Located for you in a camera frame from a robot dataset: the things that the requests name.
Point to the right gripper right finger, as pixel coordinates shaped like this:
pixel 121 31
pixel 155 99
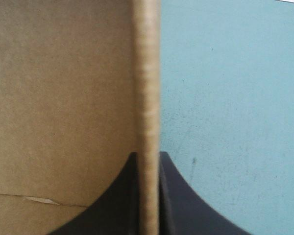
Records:
pixel 181 210

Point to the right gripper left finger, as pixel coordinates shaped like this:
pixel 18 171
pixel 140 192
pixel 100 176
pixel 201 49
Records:
pixel 112 210

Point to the brown cardboard box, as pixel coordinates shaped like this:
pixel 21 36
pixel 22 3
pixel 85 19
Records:
pixel 63 98

